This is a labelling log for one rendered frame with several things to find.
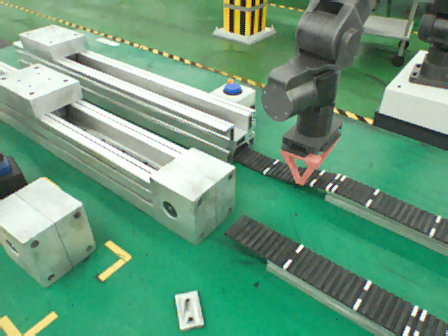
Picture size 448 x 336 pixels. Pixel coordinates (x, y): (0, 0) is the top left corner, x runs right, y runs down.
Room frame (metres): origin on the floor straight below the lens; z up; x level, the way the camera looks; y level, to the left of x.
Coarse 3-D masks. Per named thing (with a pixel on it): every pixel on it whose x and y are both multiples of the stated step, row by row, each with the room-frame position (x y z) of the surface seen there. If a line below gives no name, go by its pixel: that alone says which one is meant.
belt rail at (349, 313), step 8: (272, 264) 0.33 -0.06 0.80; (272, 272) 0.32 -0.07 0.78; (280, 272) 0.32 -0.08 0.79; (288, 272) 0.31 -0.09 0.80; (288, 280) 0.31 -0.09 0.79; (296, 280) 0.31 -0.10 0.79; (304, 288) 0.29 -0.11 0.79; (312, 288) 0.29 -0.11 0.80; (312, 296) 0.28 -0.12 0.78; (320, 296) 0.28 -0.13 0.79; (328, 296) 0.27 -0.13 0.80; (328, 304) 0.27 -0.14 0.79; (336, 304) 0.27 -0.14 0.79; (344, 312) 0.26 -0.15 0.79; (352, 312) 0.25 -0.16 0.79; (352, 320) 0.25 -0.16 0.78; (360, 320) 0.24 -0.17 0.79; (368, 320) 0.24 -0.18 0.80; (368, 328) 0.24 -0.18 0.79; (376, 328) 0.23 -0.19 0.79; (384, 328) 0.23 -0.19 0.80
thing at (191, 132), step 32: (32, 64) 1.04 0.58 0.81; (64, 64) 0.90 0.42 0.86; (96, 64) 0.94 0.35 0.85; (96, 96) 0.83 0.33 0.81; (128, 96) 0.77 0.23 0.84; (160, 96) 0.72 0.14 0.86; (192, 96) 0.73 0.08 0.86; (160, 128) 0.69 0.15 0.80; (192, 128) 0.63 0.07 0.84; (224, 128) 0.59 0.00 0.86; (224, 160) 0.58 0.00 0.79
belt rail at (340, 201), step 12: (336, 204) 0.47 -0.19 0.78; (348, 204) 0.46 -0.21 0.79; (360, 216) 0.44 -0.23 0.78; (372, 216) 0.43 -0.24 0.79; (384, 216) 0.42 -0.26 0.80; (396, 228) 0.40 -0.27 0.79; (408, 228) 0.39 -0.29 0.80; (420, 240) 0.38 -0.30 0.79; (432, 240) 0.38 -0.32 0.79; (444, 252) 0.36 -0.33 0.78
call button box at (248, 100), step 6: (216, 90) 0.80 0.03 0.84; (222, 90) 0.80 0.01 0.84; (246, 90) 0.80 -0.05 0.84; (252, 90) 0.80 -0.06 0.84; (222, 96) 0.77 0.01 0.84; (228, 96) 0.77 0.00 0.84; (234, 96) 0.77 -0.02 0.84; (240, 96) 0.77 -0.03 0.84; (246, 96) 0.77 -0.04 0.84; (252, 96) 0.79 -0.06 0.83; (234, 102) 0.74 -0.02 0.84; (240, 102) 0.75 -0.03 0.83; (246, 102) 0.77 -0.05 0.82; (252, 102) 0.79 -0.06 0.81; (252, 108) 0.79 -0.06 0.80
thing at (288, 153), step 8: (296, 144) 0.51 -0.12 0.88; (280, 152) 0.50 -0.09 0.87; (288, 152) 0.49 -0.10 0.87; (296, 152) 0.49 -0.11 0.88; (304, 152) 0.48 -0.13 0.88; (288, 160) 0.50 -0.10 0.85; (304, 160) 0.48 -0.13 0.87; (312, 160) 0.47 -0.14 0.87; (320, 160) 0.48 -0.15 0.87; (296, 168) 0.50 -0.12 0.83; (312, 168) 0.47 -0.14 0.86; (296, 176) 0.50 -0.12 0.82; (304, 176) 0.49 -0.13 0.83
